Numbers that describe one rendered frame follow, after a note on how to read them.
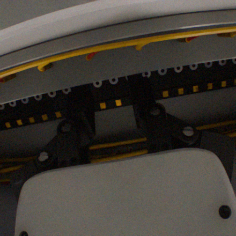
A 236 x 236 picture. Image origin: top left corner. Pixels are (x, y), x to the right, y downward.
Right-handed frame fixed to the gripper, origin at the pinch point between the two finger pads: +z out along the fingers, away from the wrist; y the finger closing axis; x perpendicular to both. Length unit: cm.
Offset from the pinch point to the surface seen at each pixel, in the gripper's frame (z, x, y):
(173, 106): 8.9, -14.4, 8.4
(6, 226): -6.7, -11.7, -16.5
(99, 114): 9.2, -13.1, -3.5
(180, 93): 6.7, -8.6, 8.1
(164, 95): 6.7, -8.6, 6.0
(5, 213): -4.8, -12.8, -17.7
